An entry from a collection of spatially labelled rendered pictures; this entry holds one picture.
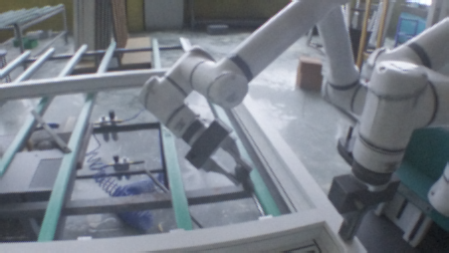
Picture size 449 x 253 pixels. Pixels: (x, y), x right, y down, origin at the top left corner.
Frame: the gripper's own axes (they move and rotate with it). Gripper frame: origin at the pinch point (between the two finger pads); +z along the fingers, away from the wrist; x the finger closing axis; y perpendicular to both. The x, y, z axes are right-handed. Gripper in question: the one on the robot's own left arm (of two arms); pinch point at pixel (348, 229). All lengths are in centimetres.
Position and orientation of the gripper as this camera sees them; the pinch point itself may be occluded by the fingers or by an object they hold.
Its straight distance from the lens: 64.1
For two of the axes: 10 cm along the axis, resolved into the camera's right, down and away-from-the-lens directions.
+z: -0.4, 8.8, 4.8
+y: 2.4, 4.7, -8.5
